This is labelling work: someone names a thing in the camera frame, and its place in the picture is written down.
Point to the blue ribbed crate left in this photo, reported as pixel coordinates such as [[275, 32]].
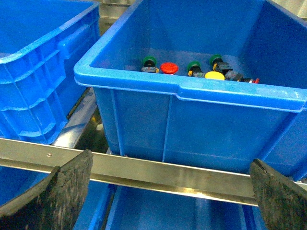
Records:
[[40, 43]]

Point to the blue bin with buttons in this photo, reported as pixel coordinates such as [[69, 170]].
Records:
[[215, 124]]

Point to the green push button right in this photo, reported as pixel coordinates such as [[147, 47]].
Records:
[[219, 65]]

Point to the steel shelf front rail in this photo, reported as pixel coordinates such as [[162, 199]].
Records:
[[150, 175]]

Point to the red button lying sideways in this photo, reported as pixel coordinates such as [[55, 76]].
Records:
[[238, 77]]

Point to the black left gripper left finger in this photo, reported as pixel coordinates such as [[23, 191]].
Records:
[[55, 202]]

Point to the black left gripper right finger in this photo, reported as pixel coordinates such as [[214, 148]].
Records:
[[282, 203]]

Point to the green push button left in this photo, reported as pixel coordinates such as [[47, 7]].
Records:
[[149, 65]]

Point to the blue bin lower shelf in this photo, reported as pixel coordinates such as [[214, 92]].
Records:
[[111, 207]]

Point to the green push button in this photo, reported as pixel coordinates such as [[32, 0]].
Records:
[[149, 65], [194, 70], [219, 65]]

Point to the yellow mushroom push button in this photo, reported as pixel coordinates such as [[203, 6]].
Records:
[[214, 75]]

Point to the green push button middle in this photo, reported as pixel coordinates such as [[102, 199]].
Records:
[[194, 70]]

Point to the red mushroom push button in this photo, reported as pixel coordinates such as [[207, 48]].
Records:
[[169, 68]]

